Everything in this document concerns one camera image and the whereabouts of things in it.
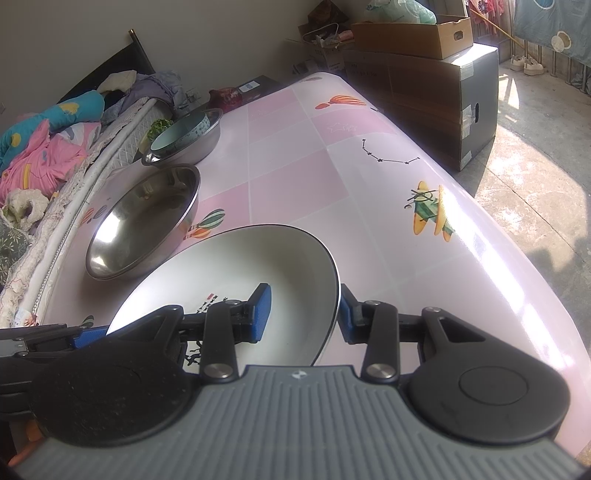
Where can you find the red onion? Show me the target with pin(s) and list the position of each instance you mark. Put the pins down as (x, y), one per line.
(225, 98)

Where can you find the pink blanket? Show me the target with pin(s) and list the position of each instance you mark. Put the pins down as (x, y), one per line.
(41, 161)

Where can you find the open brown cardboard box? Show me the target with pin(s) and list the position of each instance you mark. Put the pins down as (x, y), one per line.
(415, 37)

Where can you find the flat-rimmed stainless steel bowl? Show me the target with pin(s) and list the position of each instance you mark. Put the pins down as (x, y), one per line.
(194, 143)

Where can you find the black headboard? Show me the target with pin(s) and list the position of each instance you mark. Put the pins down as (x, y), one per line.
(106, 64)

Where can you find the hanging blue printed cloth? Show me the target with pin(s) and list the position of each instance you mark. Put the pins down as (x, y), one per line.
(554, 25)

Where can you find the blue printed blanket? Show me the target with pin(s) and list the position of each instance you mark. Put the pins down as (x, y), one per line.
(51, 117)

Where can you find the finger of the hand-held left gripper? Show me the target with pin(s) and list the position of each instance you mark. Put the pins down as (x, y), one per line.
(90, 336)

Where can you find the green lettuce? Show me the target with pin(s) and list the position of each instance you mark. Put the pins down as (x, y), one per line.
(160, 128)

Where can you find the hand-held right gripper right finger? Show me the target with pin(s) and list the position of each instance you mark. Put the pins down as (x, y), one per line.
(345, 318)

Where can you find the large cardboard box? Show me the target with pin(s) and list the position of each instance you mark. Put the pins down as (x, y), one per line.
(429, 101)

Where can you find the pile of grey clothes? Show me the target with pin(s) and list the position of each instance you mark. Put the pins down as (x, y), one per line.
(147, 87)

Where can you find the floral pillow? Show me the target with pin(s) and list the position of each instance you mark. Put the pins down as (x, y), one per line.
(11, 249)

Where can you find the wooden broom stick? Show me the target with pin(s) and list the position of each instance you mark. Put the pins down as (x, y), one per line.
(503, 32)

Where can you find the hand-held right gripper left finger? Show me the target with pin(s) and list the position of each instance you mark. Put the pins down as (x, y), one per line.
(261, 316)

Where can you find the wall outlet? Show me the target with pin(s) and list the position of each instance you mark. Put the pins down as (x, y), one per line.
(193, 95)

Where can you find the dark printed carton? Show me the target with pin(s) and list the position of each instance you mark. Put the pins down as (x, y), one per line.
(259, 86)

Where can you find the hanging pink clothes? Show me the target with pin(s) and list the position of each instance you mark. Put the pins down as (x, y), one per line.
(489, 11)

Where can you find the green plastic bag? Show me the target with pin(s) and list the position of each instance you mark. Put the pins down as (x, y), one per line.
(401, 10)

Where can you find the pile of colourful bedding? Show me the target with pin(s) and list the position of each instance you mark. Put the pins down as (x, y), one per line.
(106, 161)

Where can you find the white ceramic plate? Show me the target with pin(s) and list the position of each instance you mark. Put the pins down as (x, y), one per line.
(258, 277)

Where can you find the white fluffy cloth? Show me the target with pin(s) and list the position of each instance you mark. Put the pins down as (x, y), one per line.
(25, 203)

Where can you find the pink balloon-print tablecloth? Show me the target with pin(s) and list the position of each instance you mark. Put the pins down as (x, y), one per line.
(346, 184)

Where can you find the white shoes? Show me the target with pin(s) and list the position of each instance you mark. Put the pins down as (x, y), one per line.
(527, 64)

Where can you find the teal ceramic bowl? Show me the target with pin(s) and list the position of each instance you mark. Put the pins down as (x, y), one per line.
(182, 131)

